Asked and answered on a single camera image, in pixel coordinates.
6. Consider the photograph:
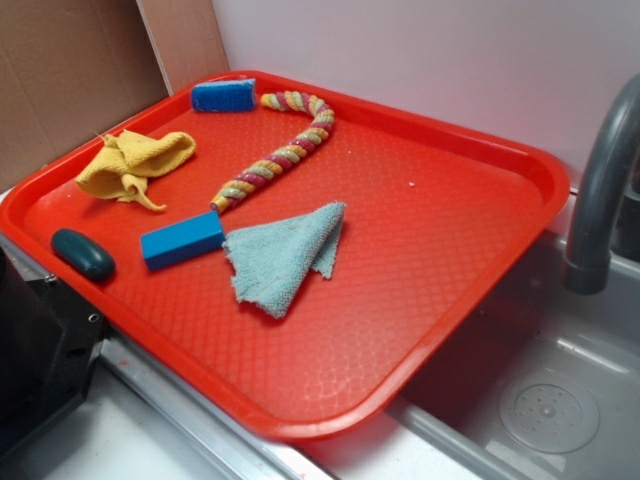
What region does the grey plastic sink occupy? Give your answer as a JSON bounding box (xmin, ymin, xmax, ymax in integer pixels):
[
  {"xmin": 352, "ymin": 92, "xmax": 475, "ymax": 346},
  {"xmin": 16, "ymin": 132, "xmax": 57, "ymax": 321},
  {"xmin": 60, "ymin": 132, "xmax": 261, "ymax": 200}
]
[{"xmin": 301, "ymin": 207, "xmax": 639, "ymax": 479}]

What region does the light blue towel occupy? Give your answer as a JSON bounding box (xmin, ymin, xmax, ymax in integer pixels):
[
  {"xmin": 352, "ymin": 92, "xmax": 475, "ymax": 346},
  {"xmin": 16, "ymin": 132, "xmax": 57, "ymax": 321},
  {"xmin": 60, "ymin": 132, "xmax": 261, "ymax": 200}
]
[{"xmin": 223, "ymin": 202, "xmax": 346, "ymax": 319}]

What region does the yellow cloth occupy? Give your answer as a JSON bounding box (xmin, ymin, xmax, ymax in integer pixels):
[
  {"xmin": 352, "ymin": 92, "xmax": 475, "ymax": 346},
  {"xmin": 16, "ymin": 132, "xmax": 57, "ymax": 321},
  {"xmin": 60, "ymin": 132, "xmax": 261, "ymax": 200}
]
[{"xmin": 75, "ymin": 130, "xmax": 197, "ymax": 212}]

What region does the grey faucet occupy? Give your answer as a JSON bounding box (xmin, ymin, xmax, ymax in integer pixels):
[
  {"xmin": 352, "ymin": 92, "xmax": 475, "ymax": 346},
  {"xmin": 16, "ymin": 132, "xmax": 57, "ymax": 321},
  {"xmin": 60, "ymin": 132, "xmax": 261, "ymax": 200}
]
[{"xmin": 563, "ymin": 76, "xmax": 639, "ymax": 295}]

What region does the blue sponge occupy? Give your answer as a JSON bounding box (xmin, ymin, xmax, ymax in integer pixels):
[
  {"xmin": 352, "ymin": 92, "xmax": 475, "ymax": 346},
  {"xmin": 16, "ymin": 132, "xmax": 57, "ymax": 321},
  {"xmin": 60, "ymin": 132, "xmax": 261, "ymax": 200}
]
[{"xmin": 190, "ymin": 79, "xmax": 256, "ymax": 113}]

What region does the blue rectangular block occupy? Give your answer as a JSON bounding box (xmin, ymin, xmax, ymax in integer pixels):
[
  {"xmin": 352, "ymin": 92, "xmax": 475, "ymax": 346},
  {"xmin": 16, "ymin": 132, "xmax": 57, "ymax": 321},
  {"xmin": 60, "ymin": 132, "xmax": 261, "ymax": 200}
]
[{"xmin": 140, "ymin": 211, "xmax": 225, "ymax": 271}]

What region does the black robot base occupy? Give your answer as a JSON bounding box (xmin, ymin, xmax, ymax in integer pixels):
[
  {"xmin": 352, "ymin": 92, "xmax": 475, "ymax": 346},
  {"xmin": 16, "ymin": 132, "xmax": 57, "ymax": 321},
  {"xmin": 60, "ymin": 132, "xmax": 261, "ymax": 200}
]
[{"xmin": 1, "ymin": 252, "xmax": 105, "ymax": 460}]

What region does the red plastic tray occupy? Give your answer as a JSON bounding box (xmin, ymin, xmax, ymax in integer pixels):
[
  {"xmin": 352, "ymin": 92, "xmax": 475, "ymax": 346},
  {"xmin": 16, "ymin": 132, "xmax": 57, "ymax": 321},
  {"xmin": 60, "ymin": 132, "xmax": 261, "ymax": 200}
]
[{"xmin": 1, "ymin": 72, "xmax": 569, "ymax": 441}]

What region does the brown cardboard sheet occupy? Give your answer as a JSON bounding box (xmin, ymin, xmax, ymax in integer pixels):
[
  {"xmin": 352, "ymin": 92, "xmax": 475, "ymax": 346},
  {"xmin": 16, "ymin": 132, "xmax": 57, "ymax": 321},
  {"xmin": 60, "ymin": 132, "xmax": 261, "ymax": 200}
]
[{"xmin": 1, "ymin": 1, "xmax": 167, "ymax": 190}]

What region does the multicolour twisted rope toy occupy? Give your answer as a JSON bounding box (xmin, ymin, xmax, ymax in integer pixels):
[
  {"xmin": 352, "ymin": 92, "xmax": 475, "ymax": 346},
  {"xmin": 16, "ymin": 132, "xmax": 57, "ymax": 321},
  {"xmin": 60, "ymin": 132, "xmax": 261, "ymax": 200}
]
[{"xmin": 210, "ymin": 91, "xmax": 335, "ymax": 214}]

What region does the dark green oval soap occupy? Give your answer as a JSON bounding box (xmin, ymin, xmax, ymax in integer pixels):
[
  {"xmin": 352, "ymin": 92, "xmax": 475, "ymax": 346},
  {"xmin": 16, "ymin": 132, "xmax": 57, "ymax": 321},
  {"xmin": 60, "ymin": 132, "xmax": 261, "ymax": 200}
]
[{"xmin": 50, "ymin": 228, "xmax": 116, "ymax": 282}]

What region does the sink drain cover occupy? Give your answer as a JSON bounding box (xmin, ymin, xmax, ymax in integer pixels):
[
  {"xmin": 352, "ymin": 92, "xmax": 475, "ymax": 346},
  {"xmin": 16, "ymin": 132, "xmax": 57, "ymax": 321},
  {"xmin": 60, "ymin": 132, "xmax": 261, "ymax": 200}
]
[{"xmin": 498, "ymin": 373, "xmax": 600, "ymax": 454}]

